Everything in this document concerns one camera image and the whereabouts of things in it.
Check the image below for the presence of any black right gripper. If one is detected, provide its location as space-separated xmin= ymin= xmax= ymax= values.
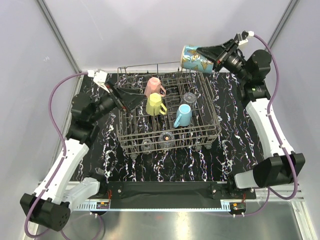
xmin=195 ymin=38 xmax=250 ymax=83

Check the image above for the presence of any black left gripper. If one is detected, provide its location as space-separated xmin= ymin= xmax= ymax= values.
xmin=89 ymin=80 xmax=147 ymax=124

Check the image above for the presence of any yellow ceramic mug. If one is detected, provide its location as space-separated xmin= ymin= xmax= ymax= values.
xmin=146 ymin=93 xmax=167 ymax=116

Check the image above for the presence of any pink ceramic mug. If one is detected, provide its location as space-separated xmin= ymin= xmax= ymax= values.
xmin=144 ymin=77 xmax=166 ymax=97

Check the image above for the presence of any blue floral mug orange inside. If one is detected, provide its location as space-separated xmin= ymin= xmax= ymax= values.
xmin=180 ymin=45 xmax=214 ymax=74

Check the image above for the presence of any clear glass cup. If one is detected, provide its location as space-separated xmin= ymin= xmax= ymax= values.
xmin=181 ymin=92 xmax=197 ymax=108
xmin=157 ymin=131 xmax=175 ymax=150
xmin=141 ymin=138 xmax=155 ymax=154

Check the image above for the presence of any light blue ceramic mug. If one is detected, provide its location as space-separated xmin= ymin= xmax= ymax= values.
xmin=173 ymin=103 xmax=192 ymax=128

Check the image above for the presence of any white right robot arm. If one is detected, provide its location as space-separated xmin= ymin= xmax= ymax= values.
xmin=196 ymin=39 xmax=306 ymax=199

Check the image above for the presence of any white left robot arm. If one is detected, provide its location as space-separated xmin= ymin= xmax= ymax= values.
xmin=20 ymin=81 xmax=146 ymax=232

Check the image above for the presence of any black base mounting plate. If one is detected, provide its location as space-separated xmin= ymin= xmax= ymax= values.
xmin=87 ymin=181 xmax=257 ymax=200

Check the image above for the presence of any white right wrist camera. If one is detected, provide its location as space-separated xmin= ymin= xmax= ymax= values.
xmin=233 ymin=31 xmax=255 ymax=46

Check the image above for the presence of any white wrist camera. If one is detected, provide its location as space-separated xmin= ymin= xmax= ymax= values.
xmin=233 ymin=31 xmax=255 ymax=46
xmin=87 ymin=70 xmax=109 ymax=92

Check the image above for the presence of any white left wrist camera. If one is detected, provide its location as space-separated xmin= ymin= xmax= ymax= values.
xmin=87 ymin=70 xmax=109 ymax=92

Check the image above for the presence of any grey wire dish rack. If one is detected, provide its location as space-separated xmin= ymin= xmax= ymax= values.
xmin=116 ymin=62 xmax=221 ymax=159

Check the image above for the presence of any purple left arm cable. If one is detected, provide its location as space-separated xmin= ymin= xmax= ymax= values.
xmin=24 ymin=72 xmax=90 ymax=238

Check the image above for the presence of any aluminium frame rail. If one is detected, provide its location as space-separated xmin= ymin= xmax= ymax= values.
xmin=32 ymin=181 xmax=306 ymax=213

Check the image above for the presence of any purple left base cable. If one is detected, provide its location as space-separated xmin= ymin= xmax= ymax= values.
xmin=59 ymin=213 xmax=105 ymax=240

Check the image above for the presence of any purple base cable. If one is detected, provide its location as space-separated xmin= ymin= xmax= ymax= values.
xmin=243 ymin=187 xmax=270 ymax=216
xmin=59 ymin=213 xmax=105 ymax=240

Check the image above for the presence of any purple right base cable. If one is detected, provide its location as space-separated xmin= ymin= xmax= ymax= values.
xmin=243 ymin=187 xmax=270 ymax=216

